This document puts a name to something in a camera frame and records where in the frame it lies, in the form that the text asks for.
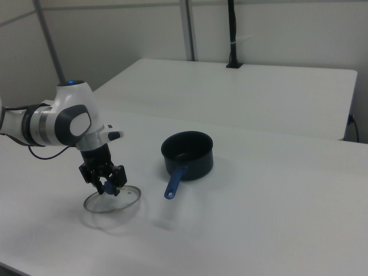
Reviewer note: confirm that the black camera pole with clamp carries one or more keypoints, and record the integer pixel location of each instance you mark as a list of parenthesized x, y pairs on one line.
[(233, 28)]

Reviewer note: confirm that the glass lid with blue knob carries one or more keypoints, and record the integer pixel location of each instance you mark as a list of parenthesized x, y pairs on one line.
[(128, 198)]

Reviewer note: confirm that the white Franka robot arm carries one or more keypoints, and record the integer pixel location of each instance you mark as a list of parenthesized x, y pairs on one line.
[(72, 97)]

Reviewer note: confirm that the grey partition frame post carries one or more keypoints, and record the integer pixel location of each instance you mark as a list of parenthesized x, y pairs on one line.
[(189, 28), (50, 43)]

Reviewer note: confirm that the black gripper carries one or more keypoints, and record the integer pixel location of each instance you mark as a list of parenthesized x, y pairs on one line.
[(96, 156)]

